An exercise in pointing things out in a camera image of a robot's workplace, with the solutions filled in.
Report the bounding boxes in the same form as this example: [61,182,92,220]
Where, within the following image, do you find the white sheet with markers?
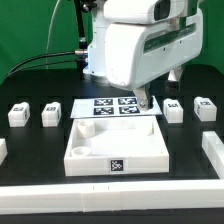
[71,97,162,119]

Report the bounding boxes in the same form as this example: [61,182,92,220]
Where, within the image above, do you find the black cable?
[7,50,89,77]

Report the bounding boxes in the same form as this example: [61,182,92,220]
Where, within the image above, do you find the white left fence block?
[0,138,8,165]

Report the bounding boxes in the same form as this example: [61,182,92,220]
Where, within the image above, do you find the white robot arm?
[81,0,203,111]

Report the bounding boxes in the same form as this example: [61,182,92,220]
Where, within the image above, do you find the black camera pole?
[73,0,97,80]

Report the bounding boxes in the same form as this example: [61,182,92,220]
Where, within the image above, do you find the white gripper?
[134,66,183,110]

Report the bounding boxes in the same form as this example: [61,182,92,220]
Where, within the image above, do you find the white square tabletop part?
[64,116,169,176]

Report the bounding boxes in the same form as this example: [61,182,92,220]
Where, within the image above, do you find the grey thin cable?
[45,0,63,70]

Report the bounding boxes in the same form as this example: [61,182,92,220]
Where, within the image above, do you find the white front fence bar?
[0,180,224,215]

